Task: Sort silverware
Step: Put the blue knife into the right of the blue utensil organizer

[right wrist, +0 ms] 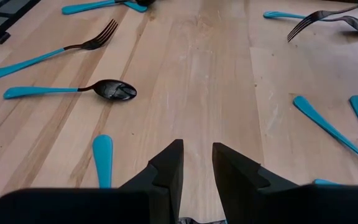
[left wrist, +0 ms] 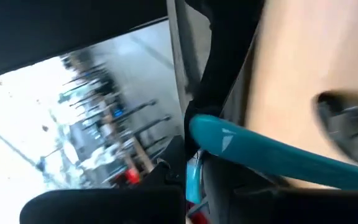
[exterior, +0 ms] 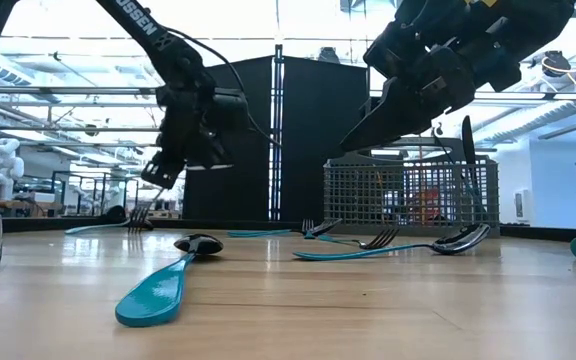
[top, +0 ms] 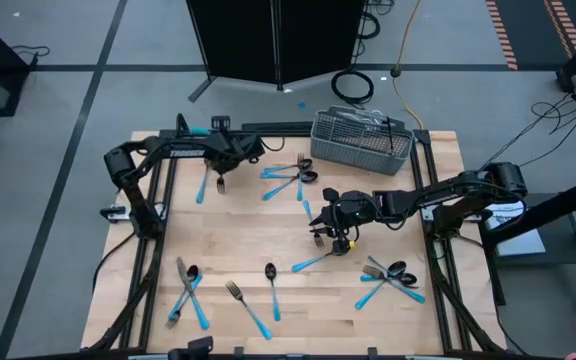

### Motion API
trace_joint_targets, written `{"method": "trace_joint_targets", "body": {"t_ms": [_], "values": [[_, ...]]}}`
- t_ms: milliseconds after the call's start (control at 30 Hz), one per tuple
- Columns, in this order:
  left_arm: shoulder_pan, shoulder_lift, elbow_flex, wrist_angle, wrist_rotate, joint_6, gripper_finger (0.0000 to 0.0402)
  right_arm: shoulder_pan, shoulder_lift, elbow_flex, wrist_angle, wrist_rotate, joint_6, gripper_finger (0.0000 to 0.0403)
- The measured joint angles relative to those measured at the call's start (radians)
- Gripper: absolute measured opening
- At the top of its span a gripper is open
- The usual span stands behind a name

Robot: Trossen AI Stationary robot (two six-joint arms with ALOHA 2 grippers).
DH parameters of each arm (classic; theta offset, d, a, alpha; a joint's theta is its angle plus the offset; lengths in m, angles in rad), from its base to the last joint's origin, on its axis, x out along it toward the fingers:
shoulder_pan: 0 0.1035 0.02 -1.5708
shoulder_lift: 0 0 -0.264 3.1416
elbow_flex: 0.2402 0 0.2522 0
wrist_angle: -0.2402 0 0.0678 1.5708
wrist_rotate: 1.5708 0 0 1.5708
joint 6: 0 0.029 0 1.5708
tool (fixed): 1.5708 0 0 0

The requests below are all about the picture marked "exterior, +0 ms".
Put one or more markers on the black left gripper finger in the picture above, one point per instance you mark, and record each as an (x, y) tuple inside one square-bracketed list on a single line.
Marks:
[(163, 172)]

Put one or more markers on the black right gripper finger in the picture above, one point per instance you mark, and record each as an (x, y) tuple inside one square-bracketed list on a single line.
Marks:
[(393, 120)]

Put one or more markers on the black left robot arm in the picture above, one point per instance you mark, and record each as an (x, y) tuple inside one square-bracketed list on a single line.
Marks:
[(138, 22)]

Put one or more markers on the black folding room divider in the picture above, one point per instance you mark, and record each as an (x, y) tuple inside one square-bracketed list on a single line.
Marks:
[(228, 190)]

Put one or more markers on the grey plastic cutlery basket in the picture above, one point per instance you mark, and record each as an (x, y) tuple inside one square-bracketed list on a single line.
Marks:
[(428, 229)]

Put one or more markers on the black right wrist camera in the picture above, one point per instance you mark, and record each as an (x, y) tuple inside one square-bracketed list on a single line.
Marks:
[(390, 50)]

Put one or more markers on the silver ventilation duct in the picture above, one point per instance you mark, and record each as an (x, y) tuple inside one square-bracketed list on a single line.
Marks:
[(543, 120)]

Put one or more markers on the black aluminium table frame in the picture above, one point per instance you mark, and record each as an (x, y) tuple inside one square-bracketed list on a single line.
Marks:
[(28, 225)]

